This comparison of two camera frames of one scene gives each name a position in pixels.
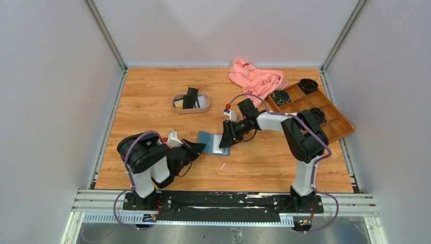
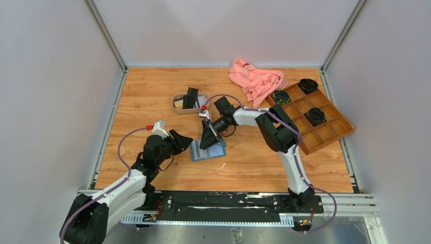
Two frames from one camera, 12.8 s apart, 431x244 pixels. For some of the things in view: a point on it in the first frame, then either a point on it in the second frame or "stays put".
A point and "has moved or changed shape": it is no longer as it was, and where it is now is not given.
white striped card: [199, 102] stays put
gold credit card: [179, 104] stays put
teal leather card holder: [212, 141] has moved or changed shape
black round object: [308, 85] stays put
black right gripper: [229, 134] to [210, 135]
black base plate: [252, 208] stays put
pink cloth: [255, 81] stays put
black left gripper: [195, 148] to [178, 141]
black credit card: [189, 99] stays put
